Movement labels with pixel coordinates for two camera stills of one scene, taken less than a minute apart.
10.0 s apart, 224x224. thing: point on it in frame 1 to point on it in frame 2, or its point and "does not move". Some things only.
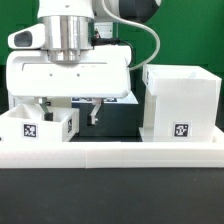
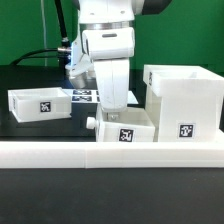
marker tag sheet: [128, 99] does not move
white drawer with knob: [27, 123] to [134, 125]
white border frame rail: [114, 155] does not move
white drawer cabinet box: [182, 104] does not move
